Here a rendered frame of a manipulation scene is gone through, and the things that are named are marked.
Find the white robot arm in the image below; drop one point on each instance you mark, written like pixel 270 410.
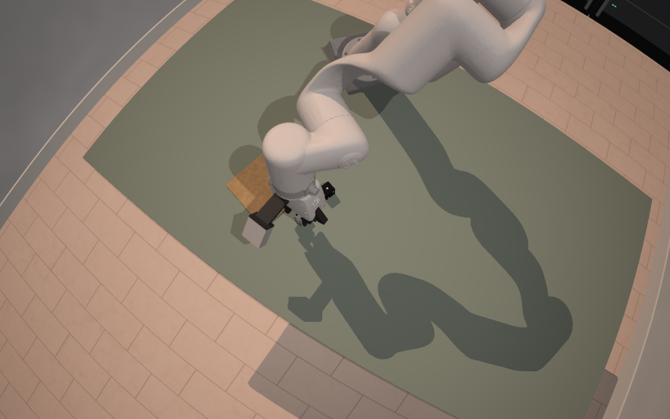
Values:
pixel 405 50

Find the tan mat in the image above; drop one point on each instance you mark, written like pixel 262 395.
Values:
pixel 251 185

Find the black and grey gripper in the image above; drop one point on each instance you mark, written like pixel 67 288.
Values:
pixel 307 206

